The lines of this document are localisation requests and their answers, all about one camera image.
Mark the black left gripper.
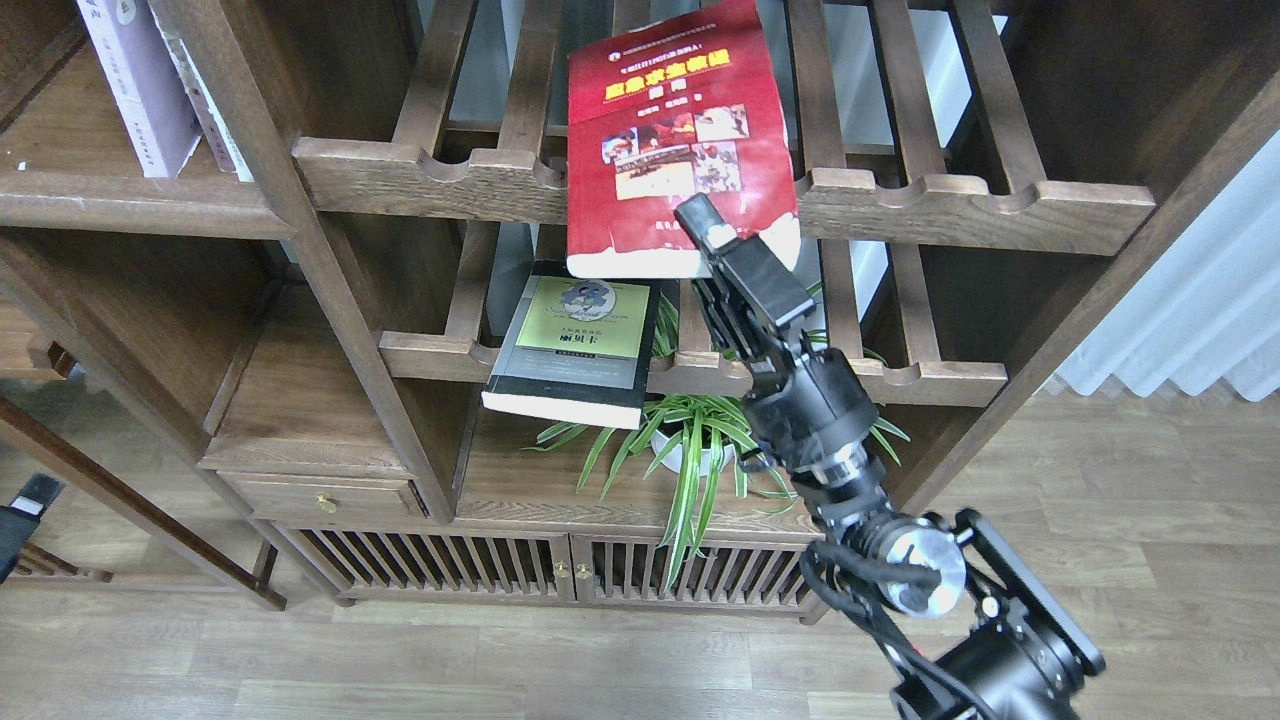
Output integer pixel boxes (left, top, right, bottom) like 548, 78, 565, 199
1, 474, 65, 583

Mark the dark wooden side furniture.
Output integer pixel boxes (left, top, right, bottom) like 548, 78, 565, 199
0, 300, 287, 612

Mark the dark wooden bookshelf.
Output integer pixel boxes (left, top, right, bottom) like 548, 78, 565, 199
3, 1, 1277, 623

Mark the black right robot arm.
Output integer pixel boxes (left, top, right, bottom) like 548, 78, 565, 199
675, 193, 1105, 719

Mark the white book behind post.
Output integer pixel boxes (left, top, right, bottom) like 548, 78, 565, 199
148, 1, 253, 182

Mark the red paperback book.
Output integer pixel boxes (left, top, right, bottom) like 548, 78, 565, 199
567, 1, 801, 279

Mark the white and lilac book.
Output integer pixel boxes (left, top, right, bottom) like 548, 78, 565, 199
77, 1, 204, 178

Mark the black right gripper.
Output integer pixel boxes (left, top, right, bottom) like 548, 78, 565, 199
675, 193, 881, 473

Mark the white plant pot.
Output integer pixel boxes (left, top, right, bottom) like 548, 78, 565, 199
650, 427, 735, 477

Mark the black and green book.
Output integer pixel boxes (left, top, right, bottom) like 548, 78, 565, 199
481, 260, 660, 429

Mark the white pleated curtain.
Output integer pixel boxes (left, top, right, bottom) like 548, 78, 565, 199
1050, 138, 1279, 402

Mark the green spider plant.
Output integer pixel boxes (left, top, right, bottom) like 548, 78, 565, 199
525, 296, 910, 588

